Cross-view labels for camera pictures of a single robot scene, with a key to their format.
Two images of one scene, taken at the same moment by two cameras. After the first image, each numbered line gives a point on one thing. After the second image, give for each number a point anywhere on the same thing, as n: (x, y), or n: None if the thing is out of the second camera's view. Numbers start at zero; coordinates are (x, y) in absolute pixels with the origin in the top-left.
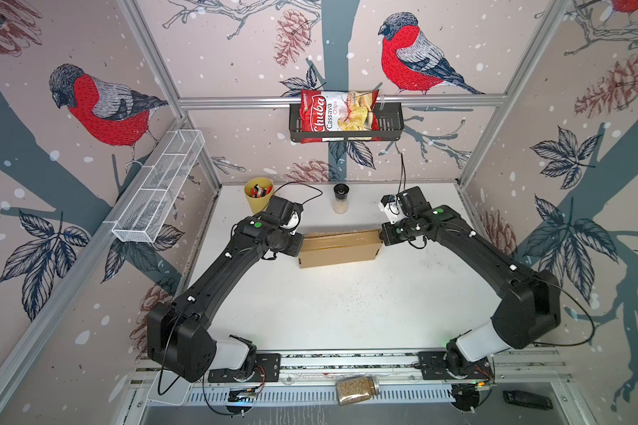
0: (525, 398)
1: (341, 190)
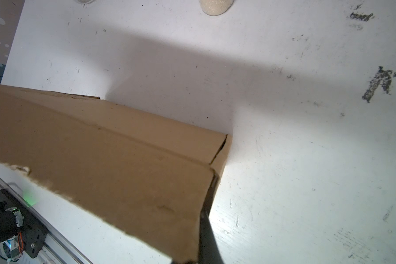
0: None
1: (215, 7)
